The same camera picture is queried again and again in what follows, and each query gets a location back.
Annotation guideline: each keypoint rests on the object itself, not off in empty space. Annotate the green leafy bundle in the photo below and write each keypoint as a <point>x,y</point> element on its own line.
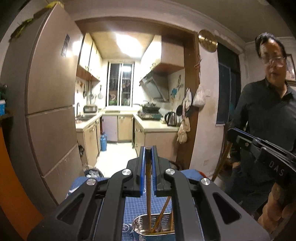
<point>25,23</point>

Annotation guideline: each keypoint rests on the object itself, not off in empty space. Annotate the white wall switch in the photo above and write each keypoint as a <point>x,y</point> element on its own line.
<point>208,93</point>

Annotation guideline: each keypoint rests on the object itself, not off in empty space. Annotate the wooden chair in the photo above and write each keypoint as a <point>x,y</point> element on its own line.
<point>222,160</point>

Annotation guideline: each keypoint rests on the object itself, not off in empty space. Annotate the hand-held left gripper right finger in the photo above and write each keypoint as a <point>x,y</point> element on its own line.
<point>154,171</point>

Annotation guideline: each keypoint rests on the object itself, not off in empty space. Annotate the orange wooden cabinet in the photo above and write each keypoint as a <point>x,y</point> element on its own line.
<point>13,185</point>

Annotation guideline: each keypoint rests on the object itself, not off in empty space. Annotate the beige wall cabinet block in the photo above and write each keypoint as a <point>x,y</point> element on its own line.
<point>168,55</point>

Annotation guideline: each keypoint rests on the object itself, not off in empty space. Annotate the dark wooden chopstick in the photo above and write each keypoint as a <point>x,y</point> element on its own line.
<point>148,204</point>

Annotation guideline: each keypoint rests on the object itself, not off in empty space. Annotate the ceiling light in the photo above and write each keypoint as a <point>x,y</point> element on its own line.
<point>134,42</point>

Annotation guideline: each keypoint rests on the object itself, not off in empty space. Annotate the white wall socket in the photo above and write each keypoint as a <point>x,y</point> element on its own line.
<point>206,162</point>

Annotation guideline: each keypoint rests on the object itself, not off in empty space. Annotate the black hanging pan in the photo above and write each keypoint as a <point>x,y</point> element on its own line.
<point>180,110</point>

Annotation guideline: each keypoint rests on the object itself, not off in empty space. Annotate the silver countertop appliance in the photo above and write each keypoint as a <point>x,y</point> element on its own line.
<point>90,109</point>

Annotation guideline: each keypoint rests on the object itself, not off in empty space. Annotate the beige kitchen base cabinets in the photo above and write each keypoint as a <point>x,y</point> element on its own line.
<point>157,141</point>

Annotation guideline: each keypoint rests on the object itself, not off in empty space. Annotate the flower wall sticker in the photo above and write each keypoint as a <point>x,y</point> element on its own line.
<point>177,89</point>

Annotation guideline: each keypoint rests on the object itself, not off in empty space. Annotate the beige hanging cloth bag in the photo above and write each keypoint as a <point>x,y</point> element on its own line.
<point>183,129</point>

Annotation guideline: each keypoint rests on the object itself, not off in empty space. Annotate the dark curtained window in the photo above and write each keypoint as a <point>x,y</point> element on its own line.
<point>227,88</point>

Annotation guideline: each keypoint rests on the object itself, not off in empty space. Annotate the barred kitchen window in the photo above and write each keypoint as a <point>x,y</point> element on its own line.
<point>120,83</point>

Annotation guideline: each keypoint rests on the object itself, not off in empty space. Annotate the blue water jug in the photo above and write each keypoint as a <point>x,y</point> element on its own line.
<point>103,142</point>

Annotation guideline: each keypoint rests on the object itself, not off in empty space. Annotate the blue star checked tablecloth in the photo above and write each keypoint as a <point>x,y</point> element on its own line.
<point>134,204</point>

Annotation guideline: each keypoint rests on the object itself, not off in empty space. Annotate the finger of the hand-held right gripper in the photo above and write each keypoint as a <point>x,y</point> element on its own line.
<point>279,149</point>
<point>240,139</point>

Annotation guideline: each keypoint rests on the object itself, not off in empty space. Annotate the white plastic bag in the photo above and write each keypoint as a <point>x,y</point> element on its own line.
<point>199,98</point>

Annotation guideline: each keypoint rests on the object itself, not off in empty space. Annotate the blue metal utensil holder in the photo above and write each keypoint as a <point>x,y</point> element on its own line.
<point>138,227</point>

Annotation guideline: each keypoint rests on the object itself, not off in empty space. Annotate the steel range hood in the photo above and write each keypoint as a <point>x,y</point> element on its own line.
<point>155,87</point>

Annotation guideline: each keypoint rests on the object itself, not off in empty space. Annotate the dark rectangular fridge magnet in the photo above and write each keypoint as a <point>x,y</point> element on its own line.
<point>65,45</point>

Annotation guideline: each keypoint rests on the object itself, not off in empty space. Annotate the gold wall clock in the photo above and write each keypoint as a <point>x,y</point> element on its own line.
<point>208,40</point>

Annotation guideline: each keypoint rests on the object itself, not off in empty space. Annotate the black wok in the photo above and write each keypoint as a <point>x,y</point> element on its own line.
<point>150,107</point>

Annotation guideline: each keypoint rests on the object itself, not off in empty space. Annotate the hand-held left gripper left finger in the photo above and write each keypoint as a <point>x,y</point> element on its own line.
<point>142,171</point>

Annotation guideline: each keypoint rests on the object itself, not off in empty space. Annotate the beige wall cabinet row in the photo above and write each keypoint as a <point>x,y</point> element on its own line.
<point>89,58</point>

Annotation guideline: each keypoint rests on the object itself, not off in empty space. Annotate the person's right hand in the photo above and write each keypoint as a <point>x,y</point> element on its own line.
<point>272,208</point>

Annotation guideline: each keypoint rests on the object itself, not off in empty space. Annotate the framed picture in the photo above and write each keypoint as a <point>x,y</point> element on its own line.
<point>291,68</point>

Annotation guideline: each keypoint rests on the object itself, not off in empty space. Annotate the group of wooden chopsticks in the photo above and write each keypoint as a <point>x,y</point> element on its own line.
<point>161,213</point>

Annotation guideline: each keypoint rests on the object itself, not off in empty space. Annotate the brown refrigerator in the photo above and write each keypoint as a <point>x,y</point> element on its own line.
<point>50,92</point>

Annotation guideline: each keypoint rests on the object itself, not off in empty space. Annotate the steel electric kettle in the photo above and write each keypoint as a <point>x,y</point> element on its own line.
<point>171,119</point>

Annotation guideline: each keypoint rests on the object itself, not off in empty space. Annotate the kitchen faucet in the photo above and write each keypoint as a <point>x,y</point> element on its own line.
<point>77,109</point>

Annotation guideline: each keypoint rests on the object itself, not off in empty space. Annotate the gas stove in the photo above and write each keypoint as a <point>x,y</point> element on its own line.
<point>149,115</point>

